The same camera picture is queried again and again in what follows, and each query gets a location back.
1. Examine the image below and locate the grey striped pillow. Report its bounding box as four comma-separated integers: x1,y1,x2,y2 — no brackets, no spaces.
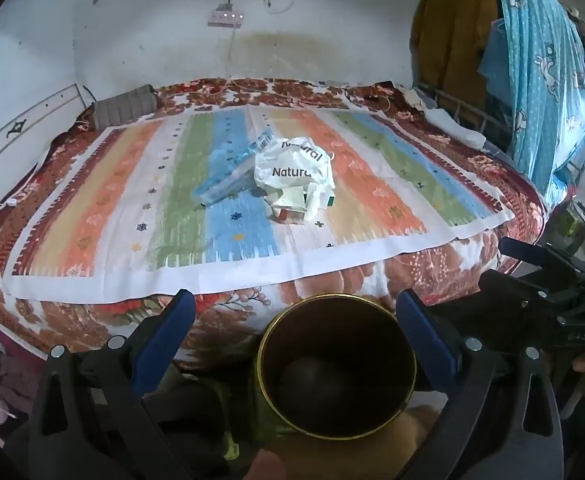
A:
91,85,164,130

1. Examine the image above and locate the white rolled cloth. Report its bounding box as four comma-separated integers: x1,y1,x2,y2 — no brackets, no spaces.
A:
425,107,488,148

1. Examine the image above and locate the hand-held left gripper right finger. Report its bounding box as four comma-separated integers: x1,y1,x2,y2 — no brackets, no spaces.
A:
396,289,563,480

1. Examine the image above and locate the red floral blanket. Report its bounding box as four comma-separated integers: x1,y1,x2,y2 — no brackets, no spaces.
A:
0,77,548,361

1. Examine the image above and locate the white power strip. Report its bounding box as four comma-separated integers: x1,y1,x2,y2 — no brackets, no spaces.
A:
207,9,246,28

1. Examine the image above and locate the white plastic bag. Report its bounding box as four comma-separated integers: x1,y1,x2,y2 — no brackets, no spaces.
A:
255,136,335,221

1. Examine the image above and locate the white bed headboard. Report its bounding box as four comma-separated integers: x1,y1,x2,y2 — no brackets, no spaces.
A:
0,82,88,186

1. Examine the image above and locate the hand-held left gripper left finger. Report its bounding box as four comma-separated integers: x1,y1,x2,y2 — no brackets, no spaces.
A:
28,289,196,480

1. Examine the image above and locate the metal bed rail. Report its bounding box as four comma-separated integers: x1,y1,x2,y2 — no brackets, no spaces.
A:
417,80,513,153

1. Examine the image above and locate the mustard hanging garment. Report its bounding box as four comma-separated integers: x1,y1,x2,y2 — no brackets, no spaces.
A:
411,0,505,126

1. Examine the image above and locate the blue printed hanging cloth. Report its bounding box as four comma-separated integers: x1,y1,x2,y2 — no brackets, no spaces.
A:
477,0,585,206

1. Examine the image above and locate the clear blue plastic bottle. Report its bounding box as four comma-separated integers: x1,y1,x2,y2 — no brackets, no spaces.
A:
192,130,276,207

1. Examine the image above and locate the white power strip cable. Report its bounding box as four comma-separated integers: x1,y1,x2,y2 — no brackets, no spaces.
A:
224,25,238,86

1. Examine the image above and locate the white cable with switch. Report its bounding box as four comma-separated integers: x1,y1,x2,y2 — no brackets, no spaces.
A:
0,110,93,236

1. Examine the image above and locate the striped colourful mat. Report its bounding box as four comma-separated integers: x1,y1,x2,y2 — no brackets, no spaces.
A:
0,105,515,306

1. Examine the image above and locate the green white small carton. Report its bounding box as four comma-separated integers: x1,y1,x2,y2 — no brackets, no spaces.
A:
278,185,335,212

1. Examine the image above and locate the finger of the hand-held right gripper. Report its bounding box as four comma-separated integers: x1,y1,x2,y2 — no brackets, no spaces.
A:
478,269,582,327
499,237,585,282

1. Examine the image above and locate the gold rimmed round bin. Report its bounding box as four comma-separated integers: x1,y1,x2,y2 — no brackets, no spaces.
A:
225,294,418,461

